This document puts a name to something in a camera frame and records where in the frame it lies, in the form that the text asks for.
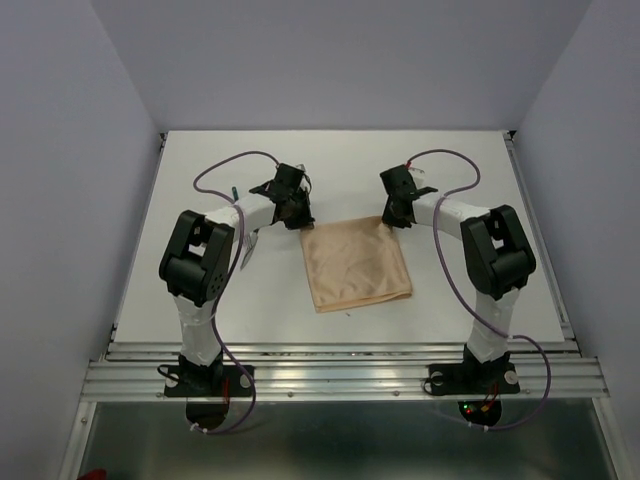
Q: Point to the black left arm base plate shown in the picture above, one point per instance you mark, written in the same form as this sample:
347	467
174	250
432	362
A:
218	381

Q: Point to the red object at bottom edge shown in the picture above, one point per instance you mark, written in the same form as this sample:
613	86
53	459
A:
94	474

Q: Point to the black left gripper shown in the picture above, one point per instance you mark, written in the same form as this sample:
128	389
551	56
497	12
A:
305	220

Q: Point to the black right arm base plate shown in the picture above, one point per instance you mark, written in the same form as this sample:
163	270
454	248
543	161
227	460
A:
468	380

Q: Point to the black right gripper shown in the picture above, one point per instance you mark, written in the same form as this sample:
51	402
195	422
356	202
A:
389	218

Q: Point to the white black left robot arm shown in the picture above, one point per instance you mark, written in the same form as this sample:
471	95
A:
204	249

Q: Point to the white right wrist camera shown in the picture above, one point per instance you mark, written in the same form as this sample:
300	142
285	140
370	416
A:
418	173

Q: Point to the green handled knife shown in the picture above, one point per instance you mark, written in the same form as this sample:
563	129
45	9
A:
250	242

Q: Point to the beige cloth napkin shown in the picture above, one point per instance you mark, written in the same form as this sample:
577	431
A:
354	263

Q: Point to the aluminium mounting rail frame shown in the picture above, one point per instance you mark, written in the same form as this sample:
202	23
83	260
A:
340	395

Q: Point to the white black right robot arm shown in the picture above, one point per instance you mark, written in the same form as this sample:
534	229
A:
498	256

